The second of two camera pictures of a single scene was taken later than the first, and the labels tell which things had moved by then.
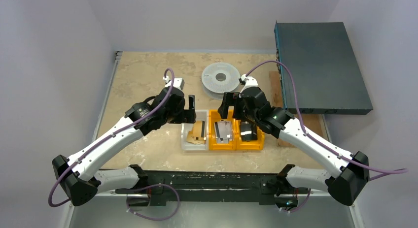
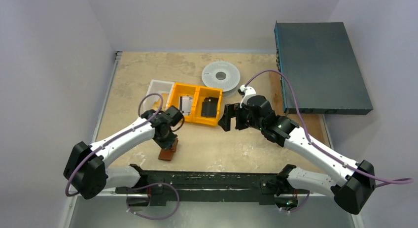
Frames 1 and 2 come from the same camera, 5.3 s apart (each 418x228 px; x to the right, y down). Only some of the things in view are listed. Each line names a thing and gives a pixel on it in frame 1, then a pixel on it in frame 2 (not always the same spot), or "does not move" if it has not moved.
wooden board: x=315 y=122 does not move
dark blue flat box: x=326 y=80 does not move
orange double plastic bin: x=236 y=144 to x=198 y=93
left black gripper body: x=180 y=115 to x=165 y=142
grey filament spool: x=219 y=78 does not move
